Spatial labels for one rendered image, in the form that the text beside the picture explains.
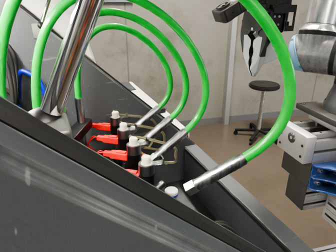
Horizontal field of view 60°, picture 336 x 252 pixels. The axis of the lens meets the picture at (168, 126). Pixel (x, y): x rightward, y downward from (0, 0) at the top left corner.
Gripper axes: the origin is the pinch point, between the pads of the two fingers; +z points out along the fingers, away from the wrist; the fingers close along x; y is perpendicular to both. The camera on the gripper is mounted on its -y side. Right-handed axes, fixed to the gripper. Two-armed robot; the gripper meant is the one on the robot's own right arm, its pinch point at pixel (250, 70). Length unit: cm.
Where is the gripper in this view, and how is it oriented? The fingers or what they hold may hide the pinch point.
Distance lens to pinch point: 69.4
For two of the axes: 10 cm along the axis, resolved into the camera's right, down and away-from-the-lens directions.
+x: -3.8, -3.6, 8.6
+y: 9.3, -1.4, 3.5
